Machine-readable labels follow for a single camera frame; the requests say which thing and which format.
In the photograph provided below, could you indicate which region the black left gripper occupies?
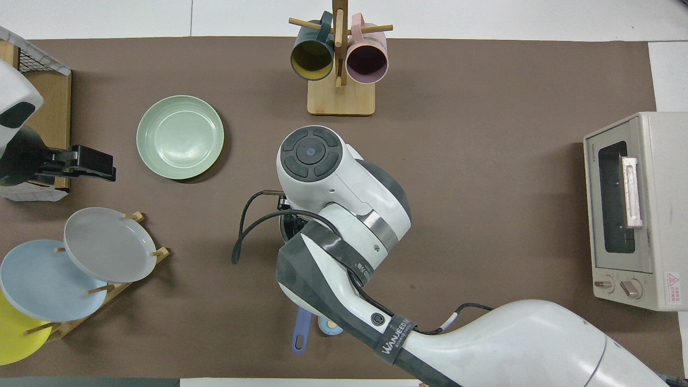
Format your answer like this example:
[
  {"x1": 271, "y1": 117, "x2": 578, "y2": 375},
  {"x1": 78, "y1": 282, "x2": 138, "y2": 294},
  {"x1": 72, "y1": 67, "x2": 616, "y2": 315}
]
[{"x1": 0, "y1": 126, "x2": 117, "y2": 187}]

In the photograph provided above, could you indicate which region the grey plate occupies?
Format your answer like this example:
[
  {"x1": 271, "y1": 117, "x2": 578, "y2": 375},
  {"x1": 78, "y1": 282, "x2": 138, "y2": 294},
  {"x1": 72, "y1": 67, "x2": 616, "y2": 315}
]
[{"x1": 63, "y1": 207, "x2": 157, "y2": 284}]

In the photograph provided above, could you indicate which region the mint green plate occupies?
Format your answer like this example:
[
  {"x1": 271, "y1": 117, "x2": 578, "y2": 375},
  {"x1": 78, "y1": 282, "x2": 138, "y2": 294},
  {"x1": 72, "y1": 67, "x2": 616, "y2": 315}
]
[{"x1": 136, "y1": 95, "x2": 225, "y2": 180}]

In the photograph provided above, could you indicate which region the wooden plate rack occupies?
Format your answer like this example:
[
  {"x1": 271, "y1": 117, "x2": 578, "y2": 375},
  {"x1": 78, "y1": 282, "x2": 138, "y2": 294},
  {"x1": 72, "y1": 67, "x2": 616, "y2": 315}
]
[{"x1": 24, "y1": 211, "x2": 171, "y2": 342}]

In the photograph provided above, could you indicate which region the light blue plate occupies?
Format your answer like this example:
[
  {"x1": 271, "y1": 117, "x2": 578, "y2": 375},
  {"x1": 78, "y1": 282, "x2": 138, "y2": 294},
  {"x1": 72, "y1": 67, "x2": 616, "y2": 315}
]
[{"x1": 0, "y1": 239, "x2": 108, "y2": 323}]

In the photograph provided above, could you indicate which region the yellow plate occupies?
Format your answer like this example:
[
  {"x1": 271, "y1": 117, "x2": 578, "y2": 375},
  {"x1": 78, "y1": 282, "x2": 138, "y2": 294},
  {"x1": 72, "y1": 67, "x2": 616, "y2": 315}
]
[{"x1": 0, "y1": 290, "x2": 53, "y2": 366}]

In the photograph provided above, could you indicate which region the brown wooden board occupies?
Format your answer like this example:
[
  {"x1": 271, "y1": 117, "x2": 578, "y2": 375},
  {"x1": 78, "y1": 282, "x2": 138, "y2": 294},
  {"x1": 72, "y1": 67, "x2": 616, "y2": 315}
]
[{"x1": 21, "y1": 69, "x2": 72, "y2": 191}]

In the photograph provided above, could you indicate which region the grey patterned bag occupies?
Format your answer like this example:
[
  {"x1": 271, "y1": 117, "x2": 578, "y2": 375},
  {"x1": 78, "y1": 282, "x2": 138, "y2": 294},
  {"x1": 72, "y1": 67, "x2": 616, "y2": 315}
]
[{"x1": 0, "y1": 182, "x2": 69, "y2": 203}]

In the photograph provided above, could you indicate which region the wooden mug tree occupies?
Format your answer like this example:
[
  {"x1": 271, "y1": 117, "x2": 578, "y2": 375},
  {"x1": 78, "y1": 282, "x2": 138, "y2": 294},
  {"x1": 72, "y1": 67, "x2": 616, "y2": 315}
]
[{"x1": 289, "y1": 0, "x2": 393, "y2": 116}]

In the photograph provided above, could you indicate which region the dark blue saucepan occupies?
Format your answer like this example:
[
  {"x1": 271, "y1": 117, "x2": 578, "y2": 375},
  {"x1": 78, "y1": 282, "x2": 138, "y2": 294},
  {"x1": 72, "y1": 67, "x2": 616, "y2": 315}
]
[{"x1": 278, "y1": 211, "x2": 313, "y2": 354}]

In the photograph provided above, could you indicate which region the light bamboo board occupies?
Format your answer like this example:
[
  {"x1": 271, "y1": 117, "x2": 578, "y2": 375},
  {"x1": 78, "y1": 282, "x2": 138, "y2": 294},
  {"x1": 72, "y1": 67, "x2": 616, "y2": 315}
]
[{"x1": 0, "y1": 40, "x2": 20, "y2": 69}]

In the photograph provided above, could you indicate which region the dark teal mug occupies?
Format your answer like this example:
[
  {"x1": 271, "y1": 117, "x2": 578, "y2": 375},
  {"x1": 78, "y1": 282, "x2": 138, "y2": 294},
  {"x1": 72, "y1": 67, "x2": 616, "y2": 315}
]
[{"x1": 290, "y1": 12, "x2": 335, "y2": 81}]

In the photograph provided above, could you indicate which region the pink mug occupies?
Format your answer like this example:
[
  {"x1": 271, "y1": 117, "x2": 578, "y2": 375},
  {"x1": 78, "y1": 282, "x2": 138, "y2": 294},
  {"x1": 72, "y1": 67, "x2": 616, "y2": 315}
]
[{"x1": 346, "y1": 13, "x2": 389, "y2": 84}]

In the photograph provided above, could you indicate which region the brown table mat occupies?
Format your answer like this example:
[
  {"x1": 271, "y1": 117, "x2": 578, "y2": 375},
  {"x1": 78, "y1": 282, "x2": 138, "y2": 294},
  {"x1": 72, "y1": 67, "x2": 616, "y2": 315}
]
[{"x1": 0, "y1": 37, "x2": 683, "y2": 379}]

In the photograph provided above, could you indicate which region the white toaster oven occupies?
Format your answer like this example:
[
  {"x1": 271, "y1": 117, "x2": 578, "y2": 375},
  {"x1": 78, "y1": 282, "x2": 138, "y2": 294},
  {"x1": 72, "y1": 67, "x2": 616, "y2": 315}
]
[{"x1": 583, "y1": 111, "x2": 688, "y2": 311}]

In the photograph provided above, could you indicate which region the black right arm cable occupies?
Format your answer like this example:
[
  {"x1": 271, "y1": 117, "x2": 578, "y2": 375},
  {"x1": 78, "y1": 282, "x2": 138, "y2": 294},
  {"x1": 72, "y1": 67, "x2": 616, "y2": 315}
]
[{"x1": 231, "y1": 190, "x2": 494, "y2": 335}]

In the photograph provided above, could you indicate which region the black wire basket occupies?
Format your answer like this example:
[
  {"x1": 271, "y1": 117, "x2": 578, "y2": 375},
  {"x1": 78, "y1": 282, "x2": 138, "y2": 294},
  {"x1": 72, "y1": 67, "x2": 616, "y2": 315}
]
[{"x1": 0, "y1": 26, "x2": 71, "y2": 76}]

